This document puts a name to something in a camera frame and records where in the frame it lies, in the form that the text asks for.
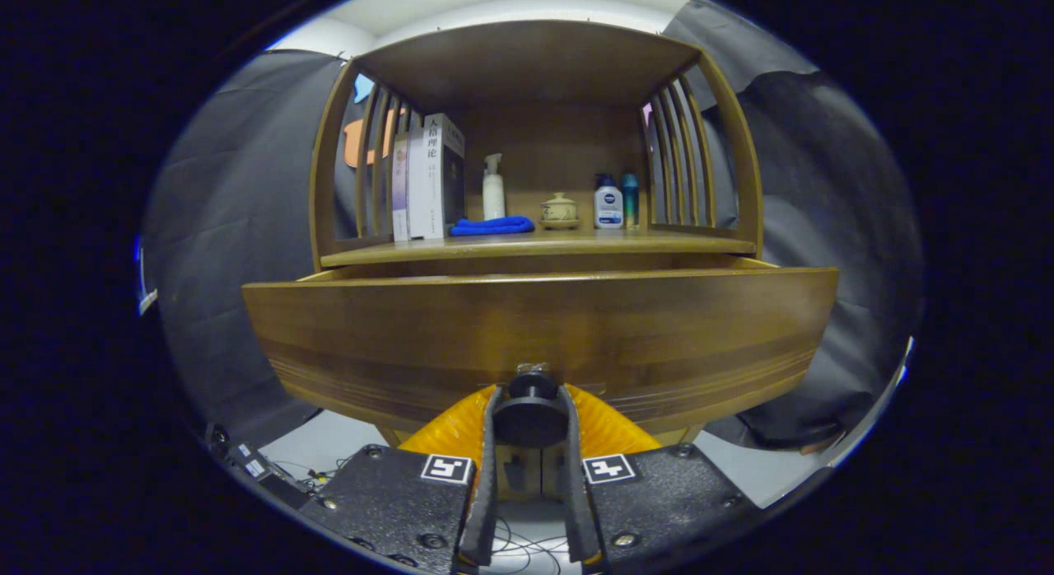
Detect brown wooden drawer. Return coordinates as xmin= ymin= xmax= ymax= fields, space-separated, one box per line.
xmin=241 ymin=256 xmax=839 ymax=436

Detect brown wooden cabinet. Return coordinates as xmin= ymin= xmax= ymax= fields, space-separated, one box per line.
xmin=309 ymin=19 xmax=765 ymax=503

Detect white blue-capped lotion bottle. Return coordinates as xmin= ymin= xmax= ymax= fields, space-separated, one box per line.
xmin=594 ymin=174 xmax=624 ymax=230

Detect thick white book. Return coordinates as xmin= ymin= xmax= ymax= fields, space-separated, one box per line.
xmin=408 ymin=112 xmax=466 ymax=241

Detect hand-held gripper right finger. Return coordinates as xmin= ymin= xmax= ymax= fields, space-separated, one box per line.
xmin=560 ymin=384 xmax=763 ymax=575

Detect thin black floor cables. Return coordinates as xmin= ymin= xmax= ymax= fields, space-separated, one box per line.
xmin=492 ymin=516 xmax=573 ymax=575

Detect white blue room equipment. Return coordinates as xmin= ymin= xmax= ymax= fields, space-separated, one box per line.
xmin=134 ymin=237 xmax=159 ymax=316

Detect beige lidded ceramic cup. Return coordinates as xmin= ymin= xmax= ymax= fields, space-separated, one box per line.
xmin=539 ymin=192 xmax=581 ymax=231

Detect thin pale purple book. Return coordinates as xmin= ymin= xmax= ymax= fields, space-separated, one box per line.
xmin=391 ymin=133 xmax=411 ymax=242

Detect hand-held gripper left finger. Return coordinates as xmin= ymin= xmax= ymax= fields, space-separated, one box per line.
xmin=301 ymin=384 xmax=503 ymax=575

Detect wooden cabinet door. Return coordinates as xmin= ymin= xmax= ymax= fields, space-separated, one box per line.
xmin=541 ymin=447 xmax=571 ymax=502
xmin=498 ymin=447 xmax=542 ymax=502

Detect white pump bottle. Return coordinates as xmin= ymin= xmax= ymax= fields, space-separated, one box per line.
xmin=482 ymin=153 xmax=506 ymax=222

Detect wooden countertop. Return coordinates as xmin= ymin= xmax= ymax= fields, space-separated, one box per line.
xmin=319 ymin=225 xmax=757 ymax=269

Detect folded blue cloth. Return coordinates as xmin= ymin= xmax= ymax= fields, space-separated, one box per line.
xmin=449 ymin=216 xmax=536 ymax=236

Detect black round drawer knob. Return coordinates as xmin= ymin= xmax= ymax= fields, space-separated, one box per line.
xmin=492 ymin=372 xmax=571 ymax=448

